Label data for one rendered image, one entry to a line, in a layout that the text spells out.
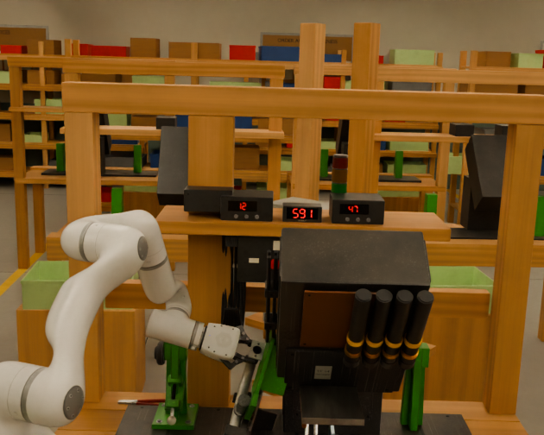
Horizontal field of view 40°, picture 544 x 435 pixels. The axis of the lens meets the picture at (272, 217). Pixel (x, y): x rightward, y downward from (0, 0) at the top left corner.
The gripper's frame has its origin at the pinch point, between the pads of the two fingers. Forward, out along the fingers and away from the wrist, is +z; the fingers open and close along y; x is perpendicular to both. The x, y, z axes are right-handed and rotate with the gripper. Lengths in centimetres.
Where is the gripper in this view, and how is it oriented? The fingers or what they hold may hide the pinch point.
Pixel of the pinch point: (253, 352)
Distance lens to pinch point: 219.4
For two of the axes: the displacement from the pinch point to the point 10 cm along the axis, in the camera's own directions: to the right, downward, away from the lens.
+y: 2.1, -8.1, 5.5
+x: -2.0, 5.1, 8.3
